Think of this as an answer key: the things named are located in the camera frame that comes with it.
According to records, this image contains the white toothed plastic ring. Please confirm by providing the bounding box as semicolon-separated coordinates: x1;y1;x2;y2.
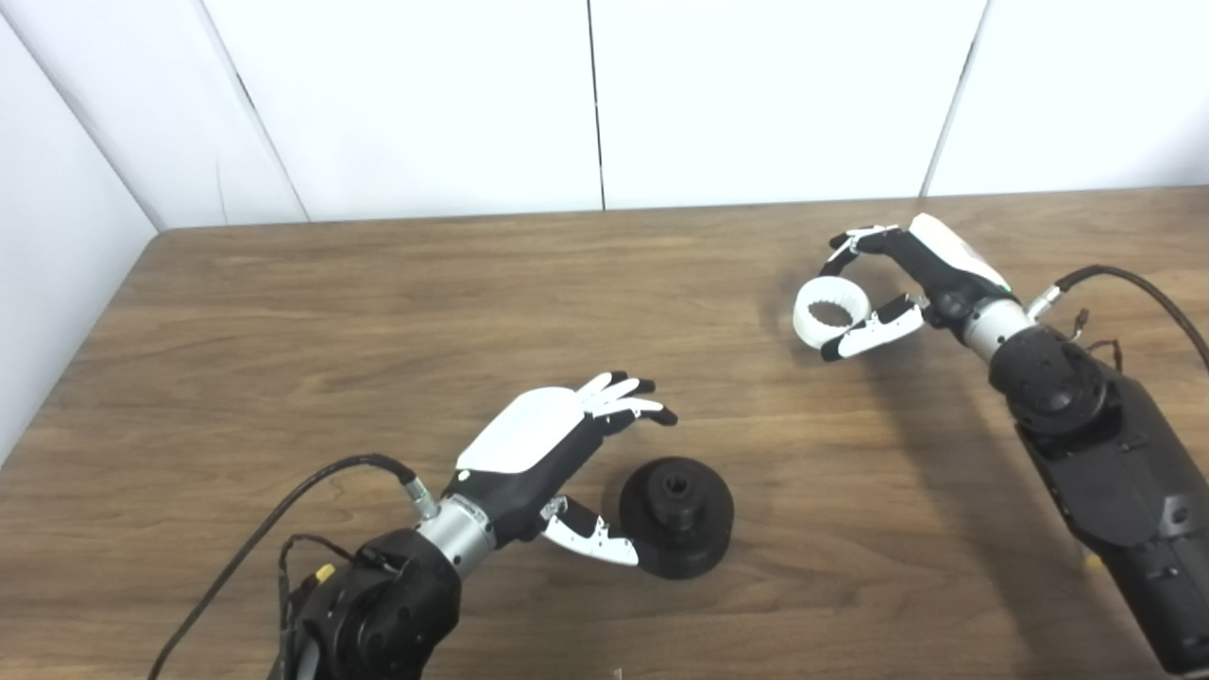
792;274;872;350

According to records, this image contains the thin black wire bundle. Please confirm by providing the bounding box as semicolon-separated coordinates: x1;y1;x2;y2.
1067;307;1125;374

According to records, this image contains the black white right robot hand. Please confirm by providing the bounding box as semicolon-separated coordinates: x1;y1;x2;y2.
820;212;1021;363

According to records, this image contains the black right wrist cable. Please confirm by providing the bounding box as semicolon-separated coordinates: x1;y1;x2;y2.
1025;264;1209;374

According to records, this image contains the round black plastic part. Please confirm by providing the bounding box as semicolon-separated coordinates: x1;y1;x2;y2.
619;456;736;580

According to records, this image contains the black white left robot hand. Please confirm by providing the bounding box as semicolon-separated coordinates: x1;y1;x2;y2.
442;370;679;568

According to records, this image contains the thin wire with yellow plug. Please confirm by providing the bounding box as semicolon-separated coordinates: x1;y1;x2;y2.
277;534;379;662

